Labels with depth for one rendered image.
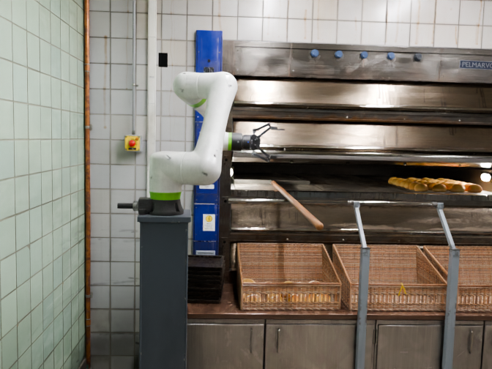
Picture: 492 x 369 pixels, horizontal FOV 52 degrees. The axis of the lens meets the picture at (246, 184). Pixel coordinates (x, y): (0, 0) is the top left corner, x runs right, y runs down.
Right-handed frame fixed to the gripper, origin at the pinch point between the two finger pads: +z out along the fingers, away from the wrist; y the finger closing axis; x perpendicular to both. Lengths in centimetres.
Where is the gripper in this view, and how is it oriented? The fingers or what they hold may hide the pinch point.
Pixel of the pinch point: (282, 143)
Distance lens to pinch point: 263.4
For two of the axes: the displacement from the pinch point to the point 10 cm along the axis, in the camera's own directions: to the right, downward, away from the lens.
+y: -0.3, 10.0, 0.9
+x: 0.5, 0.9, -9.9
